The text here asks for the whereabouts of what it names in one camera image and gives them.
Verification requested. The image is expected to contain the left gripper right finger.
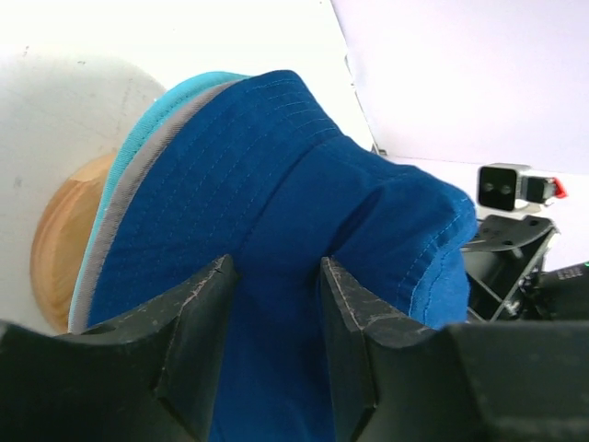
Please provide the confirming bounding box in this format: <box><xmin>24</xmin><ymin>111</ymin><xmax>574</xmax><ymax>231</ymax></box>
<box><xmin>320</xmin><ymin>258</ymin><xmax>451</xmax><ymax>441</ymax></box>

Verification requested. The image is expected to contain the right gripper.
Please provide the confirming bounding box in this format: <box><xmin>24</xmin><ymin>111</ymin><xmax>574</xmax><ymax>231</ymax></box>
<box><xmin>461</xmin><ymin>215</ymin><xmax>588</xmax><ymax>321</ymax></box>

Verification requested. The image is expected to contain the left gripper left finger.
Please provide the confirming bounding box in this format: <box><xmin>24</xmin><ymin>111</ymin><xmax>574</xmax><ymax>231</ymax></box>
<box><xmin>62</xmin><ymin>255</ymin><xmax>238</xmax><ymax>441</ymax></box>

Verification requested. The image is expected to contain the grey bucket hat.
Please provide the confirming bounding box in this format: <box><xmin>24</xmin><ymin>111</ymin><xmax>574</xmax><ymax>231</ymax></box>
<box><xmin>75</xmin><ymin>80</ymin><xmax>245</xmax><ymax>331</ymax></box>

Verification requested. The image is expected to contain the blue hat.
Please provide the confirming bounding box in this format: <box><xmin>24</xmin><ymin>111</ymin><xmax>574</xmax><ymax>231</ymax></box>
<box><xmin>71</xmin><ymin>71</ymin><xmax>477</xmax><ymax>441</ymax></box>

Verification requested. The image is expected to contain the teal bucket hat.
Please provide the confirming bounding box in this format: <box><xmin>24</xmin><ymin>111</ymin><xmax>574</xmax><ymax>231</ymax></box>
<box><xmin>67</xmin><ymin>71</ymin><xmax>252</xmax><ymax>332</ymax></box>

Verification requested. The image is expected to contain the wooden hat stand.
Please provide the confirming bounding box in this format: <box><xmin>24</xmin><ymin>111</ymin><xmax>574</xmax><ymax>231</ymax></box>
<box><xmin>29</xmin><ymin>153</ymin><xmax>116</xmax><ymax>333</ymax></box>

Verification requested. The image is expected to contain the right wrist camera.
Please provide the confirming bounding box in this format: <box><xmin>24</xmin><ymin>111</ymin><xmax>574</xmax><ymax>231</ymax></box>
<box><xmin>476</xmin><ymin>163</ymin><xmax>568</xmax><ymax>215</ymax></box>

